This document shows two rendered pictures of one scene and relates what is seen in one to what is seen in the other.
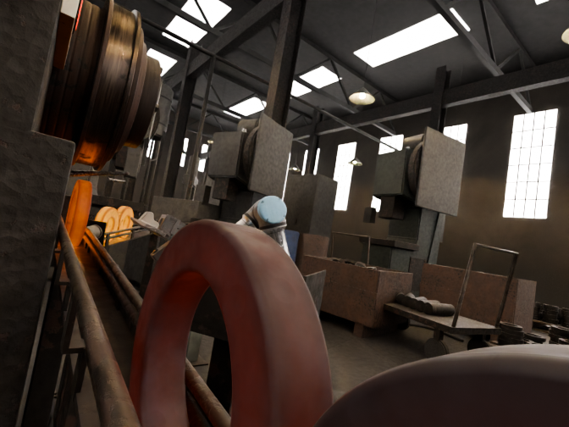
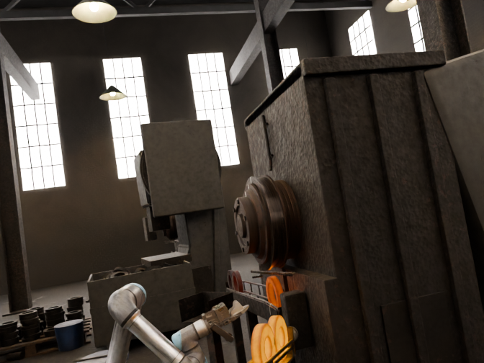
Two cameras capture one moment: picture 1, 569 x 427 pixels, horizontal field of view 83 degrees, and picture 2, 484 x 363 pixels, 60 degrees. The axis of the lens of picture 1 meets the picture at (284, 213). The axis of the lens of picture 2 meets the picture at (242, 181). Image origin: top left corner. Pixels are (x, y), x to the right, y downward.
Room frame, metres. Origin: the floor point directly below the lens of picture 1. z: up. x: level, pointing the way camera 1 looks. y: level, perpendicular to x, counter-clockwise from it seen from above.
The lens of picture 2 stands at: (2.89, 1.34, 1.19)
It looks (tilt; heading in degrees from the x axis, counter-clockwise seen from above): 4 degrees up; 203
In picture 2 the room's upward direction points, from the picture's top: 9 degrees counter-clockwise
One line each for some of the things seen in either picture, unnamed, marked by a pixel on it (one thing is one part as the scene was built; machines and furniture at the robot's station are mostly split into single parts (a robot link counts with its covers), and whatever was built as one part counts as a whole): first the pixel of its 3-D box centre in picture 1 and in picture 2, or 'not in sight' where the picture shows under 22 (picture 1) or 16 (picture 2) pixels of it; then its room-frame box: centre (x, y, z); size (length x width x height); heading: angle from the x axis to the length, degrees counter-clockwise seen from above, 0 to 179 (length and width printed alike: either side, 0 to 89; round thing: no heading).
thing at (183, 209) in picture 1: (179, 234); not in sight; (5.29, 1.62, 0.55); 1.10 x 0.53 x 1.10; 58
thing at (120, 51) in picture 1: (103, 89); (263, 222); (0.92, 0.58, 1.11); 0.47 x 0.06 x 0.47; 38
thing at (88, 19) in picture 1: (70, 77); (279, 220); (0.87, 0.64, 1.11); 0.47 x 0.10 x 0.47; 38
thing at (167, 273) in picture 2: not in sight; (142, 300); (-0.85, -1.64, 0.39); 1.03 x 0.83 x 0.79; 132
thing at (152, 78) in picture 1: (139, 102); (245, 225); (0.98, 0.50, 1.11); 0.28 x 0.06 x 0.28; 38
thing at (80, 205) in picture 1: (77, 212); (274, 294); (0.92, 0.58, 0.75); 0.18 x 0.03 x 0.18; 38
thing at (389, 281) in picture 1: (353, 291); not in sight; (3.47, -0.85, 0.33); 0.93 x 0.73 x 0.66; 45
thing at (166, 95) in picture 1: (143, 161); not in sight; (9.20, 4.24, 2.25); 0.92 x 0.92 x 4.50
